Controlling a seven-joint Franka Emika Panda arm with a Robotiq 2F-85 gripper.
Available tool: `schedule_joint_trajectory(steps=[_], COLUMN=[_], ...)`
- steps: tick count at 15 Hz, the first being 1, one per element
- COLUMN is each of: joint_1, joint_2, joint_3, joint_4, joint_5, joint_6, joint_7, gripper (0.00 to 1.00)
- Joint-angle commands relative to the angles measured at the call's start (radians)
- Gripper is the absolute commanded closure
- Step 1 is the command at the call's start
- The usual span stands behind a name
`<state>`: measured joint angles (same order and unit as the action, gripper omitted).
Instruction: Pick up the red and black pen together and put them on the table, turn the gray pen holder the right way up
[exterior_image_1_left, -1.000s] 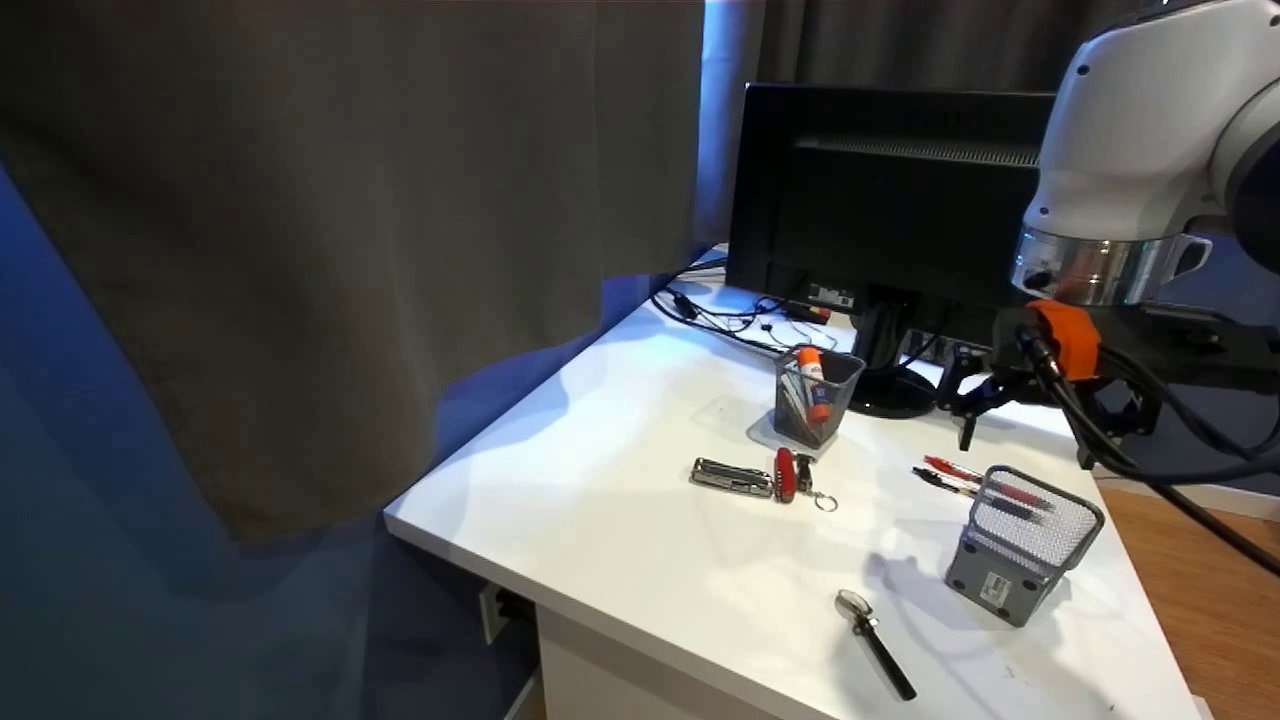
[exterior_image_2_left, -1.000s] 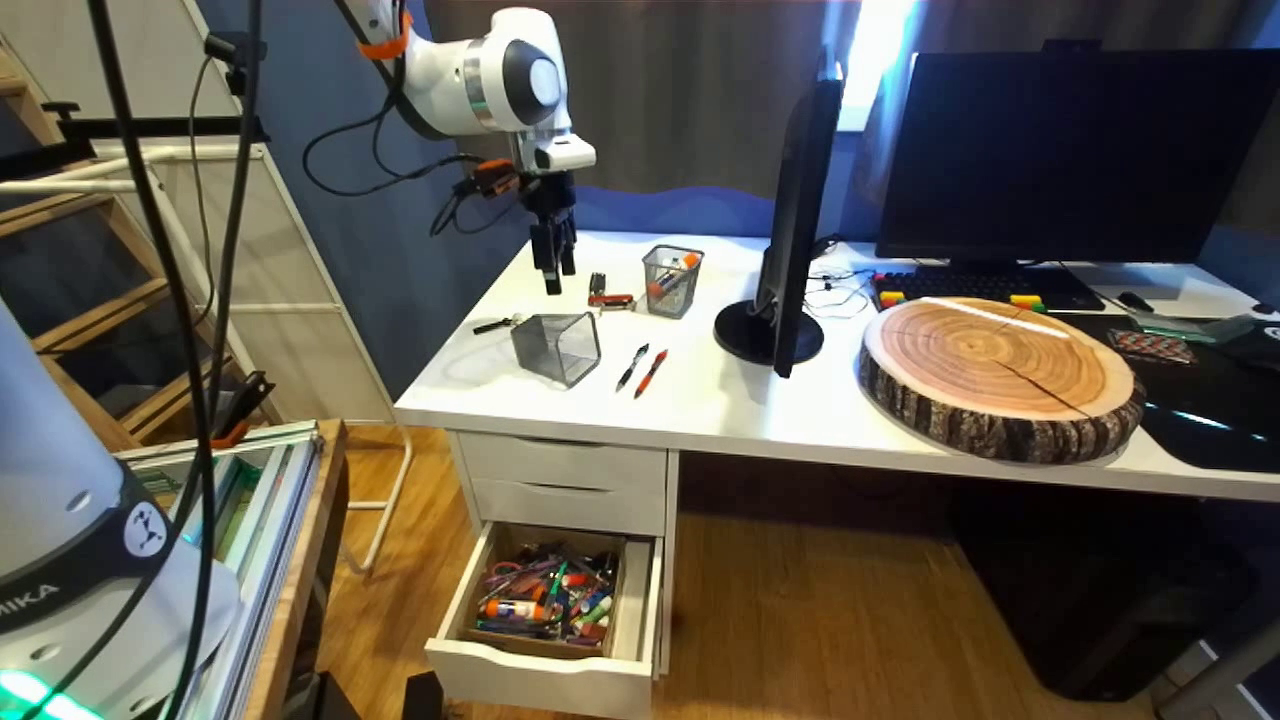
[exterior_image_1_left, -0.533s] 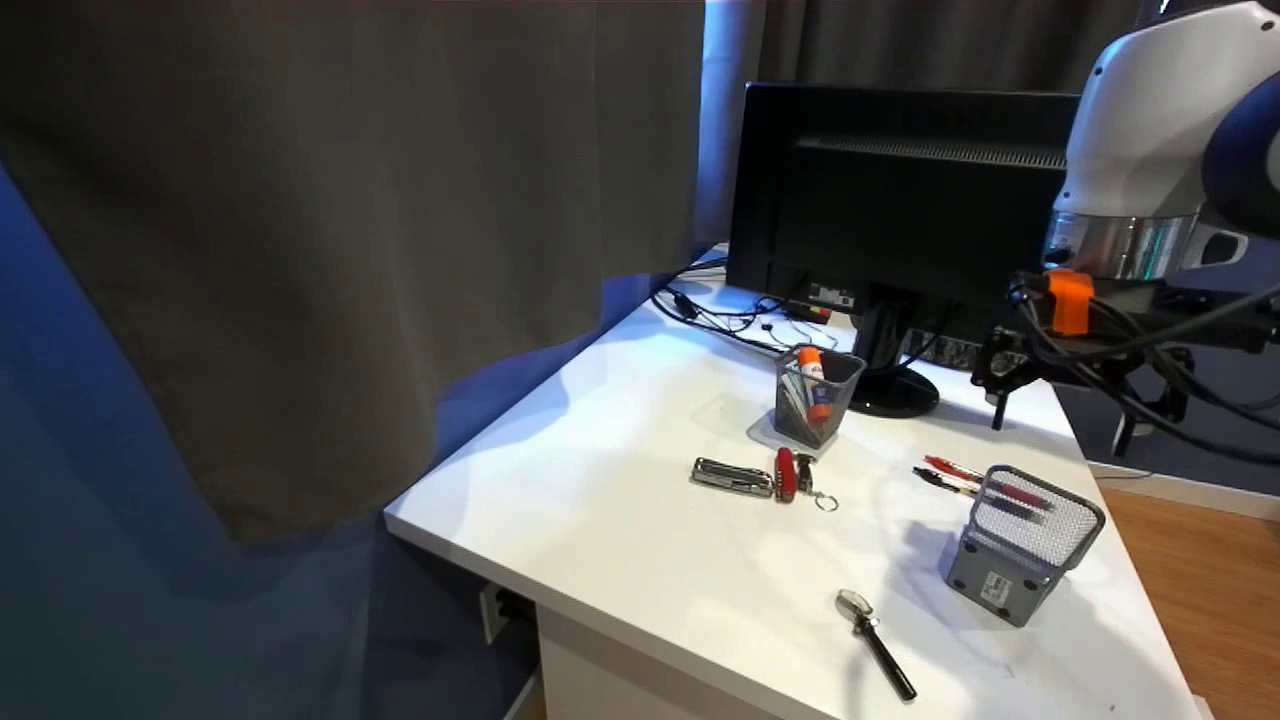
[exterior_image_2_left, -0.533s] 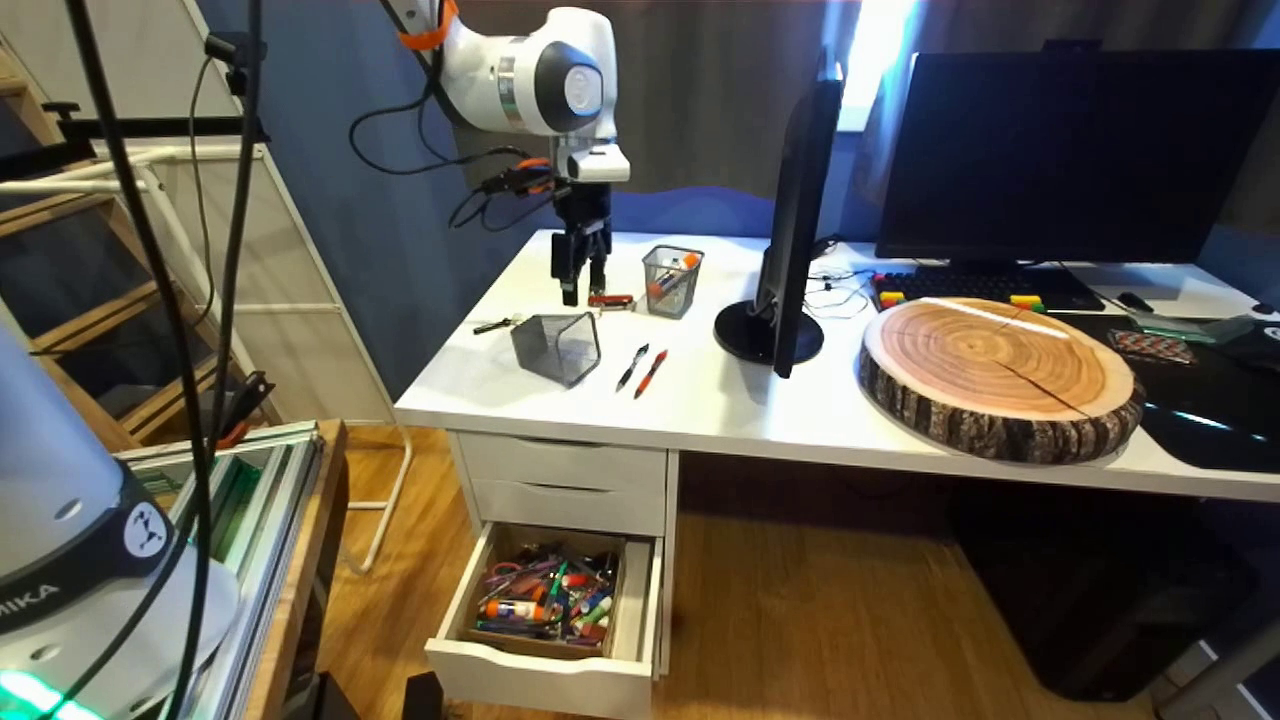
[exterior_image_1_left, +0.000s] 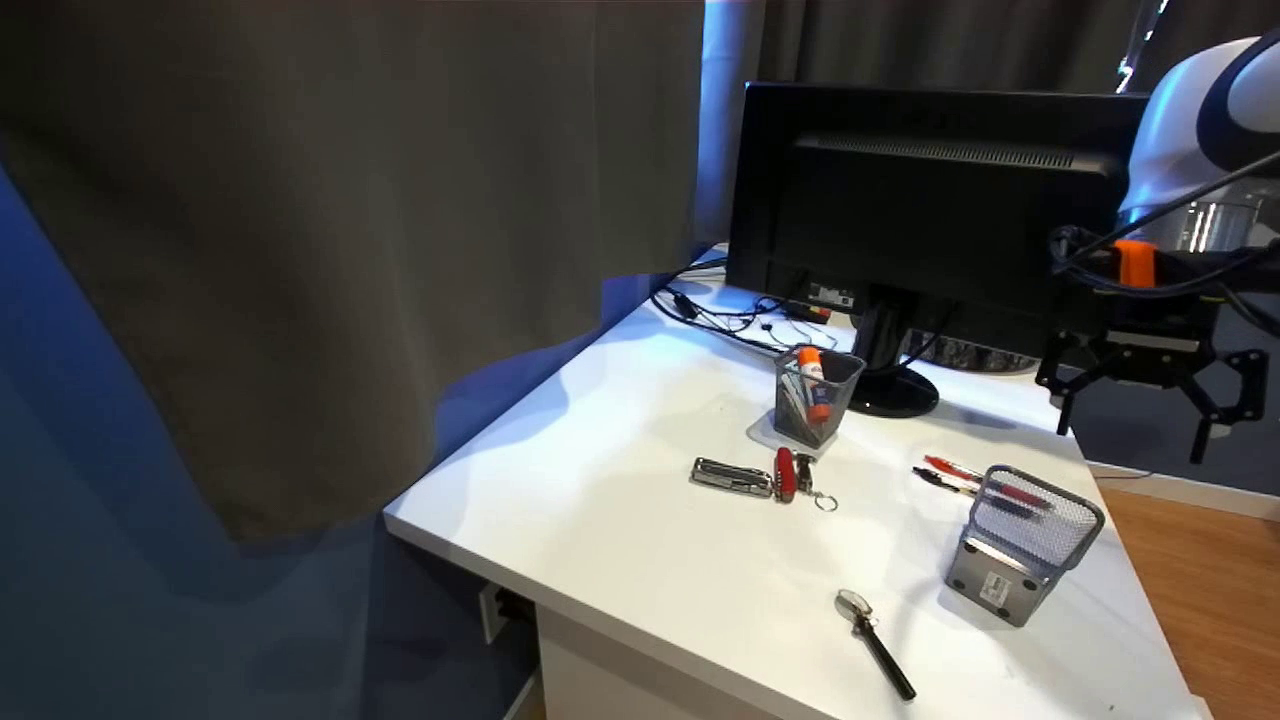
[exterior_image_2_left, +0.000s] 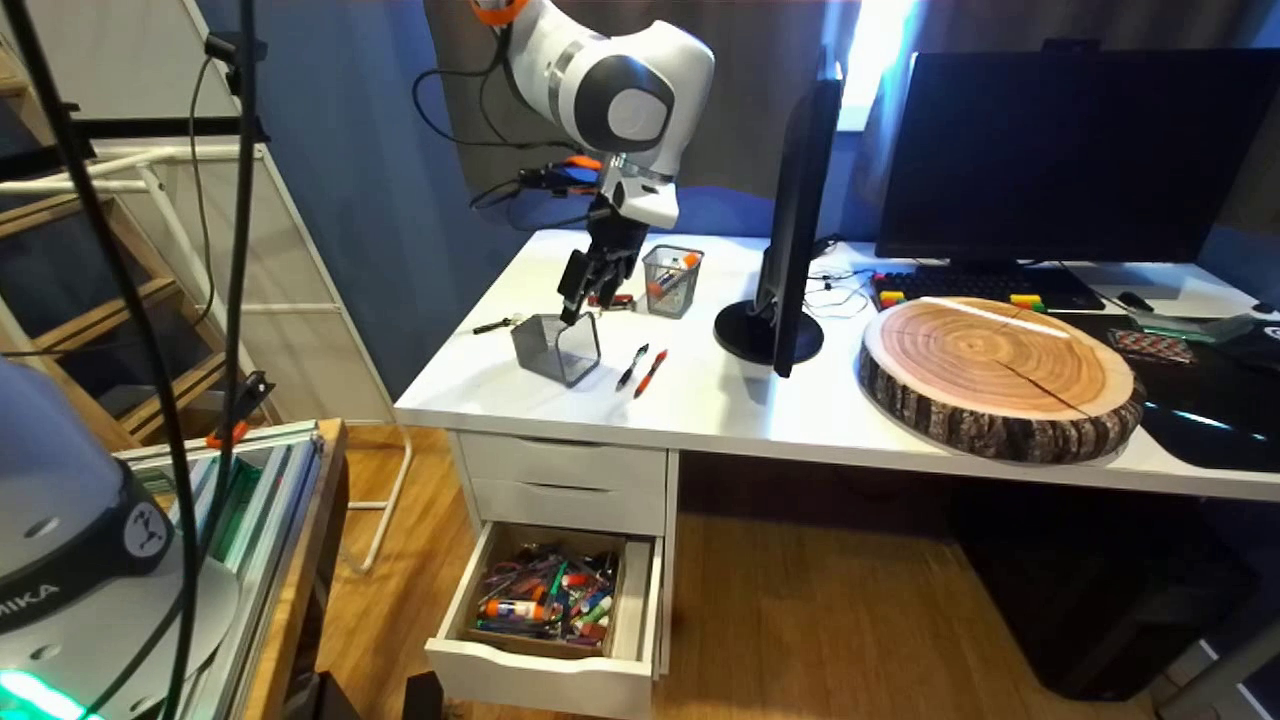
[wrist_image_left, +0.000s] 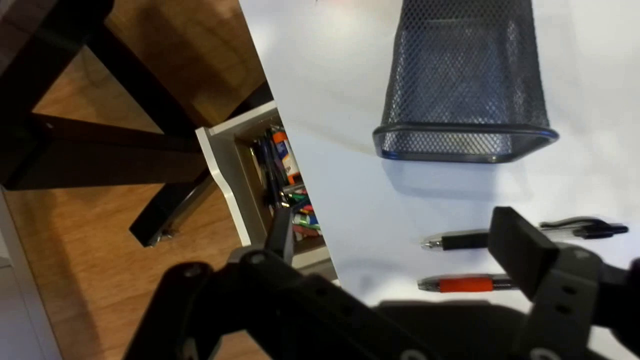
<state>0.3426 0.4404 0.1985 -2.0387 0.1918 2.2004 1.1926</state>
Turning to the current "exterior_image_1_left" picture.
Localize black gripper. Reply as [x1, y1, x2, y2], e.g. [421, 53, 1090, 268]
[1033, 314, 1271, 468]

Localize red pen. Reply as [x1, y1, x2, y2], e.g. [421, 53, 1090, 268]
[926, 447, 1061, 513]

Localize large gray mesh pen holder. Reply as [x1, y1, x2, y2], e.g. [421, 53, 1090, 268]
[946, 459, 1107, 633]

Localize black monitor stand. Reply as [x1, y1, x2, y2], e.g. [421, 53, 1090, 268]
[843, 294, 946, 420]

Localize black computer monitor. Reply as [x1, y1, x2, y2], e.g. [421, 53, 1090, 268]
[726, 81, 1151, 359]

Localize red pocket knife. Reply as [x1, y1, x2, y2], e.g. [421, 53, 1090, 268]
[770, 445, 803, 508]

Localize dark gray curtain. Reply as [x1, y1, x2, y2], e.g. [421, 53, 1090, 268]
[757, 0, 1280, 100]

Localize white desk base cabinet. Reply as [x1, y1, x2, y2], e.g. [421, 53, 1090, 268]
[527, 601, 757, 720]

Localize large gray-brown curtain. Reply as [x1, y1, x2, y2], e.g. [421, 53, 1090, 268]
[0, 0, 712, 549]

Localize orange cable clamp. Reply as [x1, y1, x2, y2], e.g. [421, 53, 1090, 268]
[1107, 236, 1162, 291]

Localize black desk cables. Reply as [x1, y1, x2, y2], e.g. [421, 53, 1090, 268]
[647, 272, 862, 359]

